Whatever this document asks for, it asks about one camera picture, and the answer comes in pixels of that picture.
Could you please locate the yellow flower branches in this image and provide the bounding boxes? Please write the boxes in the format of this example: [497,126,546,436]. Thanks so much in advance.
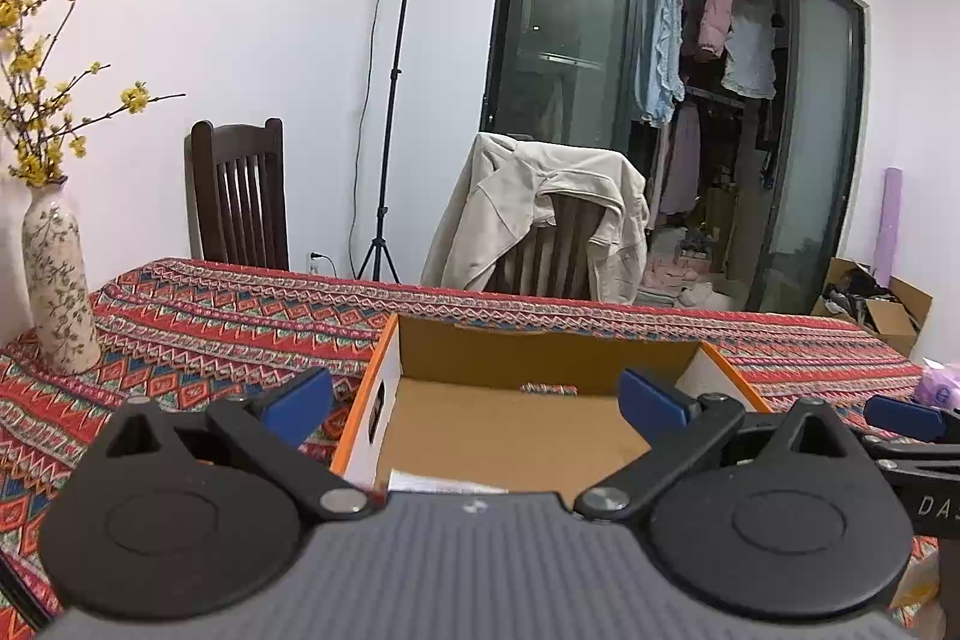
[2,0,184,188]

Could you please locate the small striped snack in box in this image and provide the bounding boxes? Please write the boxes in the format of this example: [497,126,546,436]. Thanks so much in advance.
[519,381,579,396]

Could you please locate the beige jacket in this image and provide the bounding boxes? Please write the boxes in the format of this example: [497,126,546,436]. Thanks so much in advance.
[420,131,651,304]

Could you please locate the purple tissue pack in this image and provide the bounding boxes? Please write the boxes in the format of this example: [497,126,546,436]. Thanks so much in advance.
[913,359,960,411]

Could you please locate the floral ceramic vase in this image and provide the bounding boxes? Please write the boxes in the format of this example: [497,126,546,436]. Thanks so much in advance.
[21,177,101,375]

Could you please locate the purple rolled mat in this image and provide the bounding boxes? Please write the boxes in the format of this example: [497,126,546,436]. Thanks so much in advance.
[872,167,903,287]

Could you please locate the chair with beige jacket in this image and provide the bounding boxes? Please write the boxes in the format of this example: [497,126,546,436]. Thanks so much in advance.
[485,195,604,301]

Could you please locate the dark framed glass door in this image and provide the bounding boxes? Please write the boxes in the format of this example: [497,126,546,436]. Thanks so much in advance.
[482,0,866,314]

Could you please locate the white snack packet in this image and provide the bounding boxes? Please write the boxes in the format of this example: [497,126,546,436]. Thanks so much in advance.
[387,470,506,494]

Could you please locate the red orange cardboard box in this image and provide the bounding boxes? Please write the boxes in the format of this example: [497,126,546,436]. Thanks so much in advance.
[331,315,768,502]

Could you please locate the dark wooden chair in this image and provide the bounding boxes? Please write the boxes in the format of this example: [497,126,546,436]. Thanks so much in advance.
[189,119,290,271]

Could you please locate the black light stand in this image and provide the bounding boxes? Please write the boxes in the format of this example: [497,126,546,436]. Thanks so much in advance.
[353,0,410,283]

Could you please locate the patterned red tablecloth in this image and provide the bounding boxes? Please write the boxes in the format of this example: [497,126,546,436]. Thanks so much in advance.
[2,259,931,638]

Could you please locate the brown cardboard box on floor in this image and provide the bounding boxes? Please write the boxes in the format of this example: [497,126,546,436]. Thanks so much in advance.
[812,259,932,357]

